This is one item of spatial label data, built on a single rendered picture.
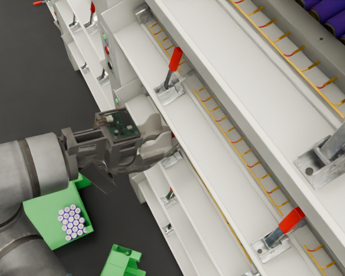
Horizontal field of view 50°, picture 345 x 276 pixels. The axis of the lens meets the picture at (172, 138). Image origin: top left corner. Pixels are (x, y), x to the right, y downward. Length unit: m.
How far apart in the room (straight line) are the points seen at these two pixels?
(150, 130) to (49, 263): 0.27
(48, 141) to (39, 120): 1.00
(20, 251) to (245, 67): 0.42
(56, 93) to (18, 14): 0.58
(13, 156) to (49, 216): 0.75
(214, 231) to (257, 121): 0.38
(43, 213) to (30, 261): 0.70
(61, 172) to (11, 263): 0.15
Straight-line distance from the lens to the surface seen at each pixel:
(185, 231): 0.88
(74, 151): 0.57
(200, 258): 0.87
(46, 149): 0.56
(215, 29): 0.39
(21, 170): 0.55
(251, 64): 0.36
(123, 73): 0.78
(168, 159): 0.72
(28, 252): 0.61
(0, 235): 0.63
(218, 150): 0.52
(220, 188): 0.50
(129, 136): 0.58
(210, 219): 0.68
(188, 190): 0.71
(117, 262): 1.03
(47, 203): 1.30
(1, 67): 1.83
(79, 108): 1.56
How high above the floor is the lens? 1.18
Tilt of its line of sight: 56 degrees down
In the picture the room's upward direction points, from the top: straight up
